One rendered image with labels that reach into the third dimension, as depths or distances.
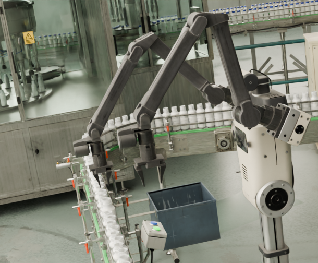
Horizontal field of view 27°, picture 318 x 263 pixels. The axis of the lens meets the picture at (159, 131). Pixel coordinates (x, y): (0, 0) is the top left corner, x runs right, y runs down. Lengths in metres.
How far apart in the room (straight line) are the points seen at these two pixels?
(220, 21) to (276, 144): 0.58
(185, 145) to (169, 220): 1.30
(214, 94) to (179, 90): 5.53
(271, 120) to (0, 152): 4.21
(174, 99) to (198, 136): 3.76
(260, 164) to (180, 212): 0.88
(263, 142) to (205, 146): 2.04
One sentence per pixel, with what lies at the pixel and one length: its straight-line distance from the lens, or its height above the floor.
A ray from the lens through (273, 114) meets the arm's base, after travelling 2.39.
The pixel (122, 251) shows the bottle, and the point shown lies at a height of 1.15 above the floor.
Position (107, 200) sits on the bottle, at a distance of 2.84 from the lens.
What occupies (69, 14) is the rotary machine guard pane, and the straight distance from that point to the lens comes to 6.11.
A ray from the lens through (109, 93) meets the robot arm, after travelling 2.71.
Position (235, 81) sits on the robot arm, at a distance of 2.33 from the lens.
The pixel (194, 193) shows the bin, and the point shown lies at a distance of 3.67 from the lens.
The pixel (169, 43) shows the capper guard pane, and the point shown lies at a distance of 8.20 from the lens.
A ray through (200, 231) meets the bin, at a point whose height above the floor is 0.79.
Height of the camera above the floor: 2.16
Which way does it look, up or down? 15 degrees down
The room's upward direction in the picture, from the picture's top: 8 degrees counter-clockwise
